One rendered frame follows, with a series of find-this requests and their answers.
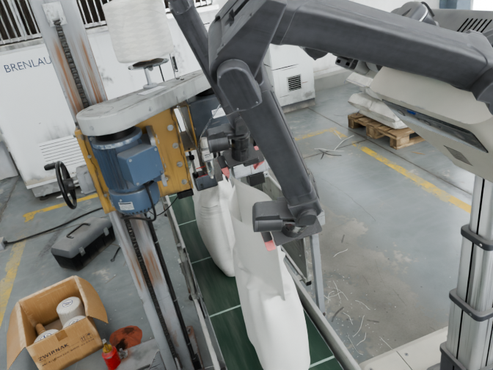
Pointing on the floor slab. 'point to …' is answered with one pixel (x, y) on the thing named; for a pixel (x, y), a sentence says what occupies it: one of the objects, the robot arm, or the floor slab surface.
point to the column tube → (91, 78)
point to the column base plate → (152, 355)
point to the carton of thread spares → (45, 299)
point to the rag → (126, 338)
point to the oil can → (110, 356)
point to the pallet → (398, 136)
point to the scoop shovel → (7, 168)
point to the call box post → (317, 272)
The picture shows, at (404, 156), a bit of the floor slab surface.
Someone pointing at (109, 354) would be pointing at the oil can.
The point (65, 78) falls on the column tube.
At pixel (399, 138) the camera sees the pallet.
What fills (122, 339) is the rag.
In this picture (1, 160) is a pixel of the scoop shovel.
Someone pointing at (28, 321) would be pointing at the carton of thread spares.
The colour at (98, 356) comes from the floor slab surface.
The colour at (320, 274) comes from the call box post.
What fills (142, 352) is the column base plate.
